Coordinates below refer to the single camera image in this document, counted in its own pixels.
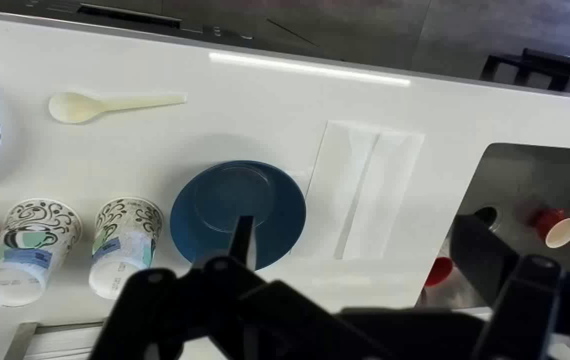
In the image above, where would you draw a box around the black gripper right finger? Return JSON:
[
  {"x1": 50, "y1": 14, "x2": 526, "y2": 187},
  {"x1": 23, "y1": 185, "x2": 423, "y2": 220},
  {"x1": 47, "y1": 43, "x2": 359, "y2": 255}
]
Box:
[{"x1": 450, "y1": 216, "x2": 570, "y2": 360}]

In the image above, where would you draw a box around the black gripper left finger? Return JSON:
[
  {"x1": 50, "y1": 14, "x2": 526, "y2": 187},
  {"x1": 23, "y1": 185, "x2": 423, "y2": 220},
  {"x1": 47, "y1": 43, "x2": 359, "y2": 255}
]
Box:
[{"x1": 90, "y1": 216, "x2": 339, "y2": 360}]

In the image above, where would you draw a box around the patterned paper cup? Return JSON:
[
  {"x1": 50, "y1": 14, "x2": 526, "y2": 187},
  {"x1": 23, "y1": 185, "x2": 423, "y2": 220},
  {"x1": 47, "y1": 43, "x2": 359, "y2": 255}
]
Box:
[
  {"x1": 89, "y1": 197, "x2": 163, "y2": 299},
  {"x1": 0, "y1": 200, "x2": 82, "y2": 307}
]

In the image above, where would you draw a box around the red cup in sink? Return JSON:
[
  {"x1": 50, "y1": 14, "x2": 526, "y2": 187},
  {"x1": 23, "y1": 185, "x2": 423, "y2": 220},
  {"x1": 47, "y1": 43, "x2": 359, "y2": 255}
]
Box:
[{"x1": 533, "y1": 207, "x2": 570, "y2": 249}]

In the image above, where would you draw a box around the red cup near sink edge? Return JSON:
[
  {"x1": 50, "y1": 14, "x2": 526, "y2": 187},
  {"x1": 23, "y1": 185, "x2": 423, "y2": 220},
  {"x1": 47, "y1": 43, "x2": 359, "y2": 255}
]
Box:
[{"x1": 427, "y1": 255, "x2": 452, "y2": 287}]

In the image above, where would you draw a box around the blue bowl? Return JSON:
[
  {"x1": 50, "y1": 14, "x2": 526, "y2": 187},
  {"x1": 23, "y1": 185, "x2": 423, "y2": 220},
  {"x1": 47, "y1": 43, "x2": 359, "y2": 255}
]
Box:
[{"x1": 168, "y1": 160, "x2": 306, "y2": 267}]

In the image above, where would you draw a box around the white plastic spoon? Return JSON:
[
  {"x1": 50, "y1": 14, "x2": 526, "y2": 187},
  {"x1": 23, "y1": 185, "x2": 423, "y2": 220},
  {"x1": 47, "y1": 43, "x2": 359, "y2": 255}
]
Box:
[{"x1": 49, "y1": 92, "x2": 188, "y2": 123}]

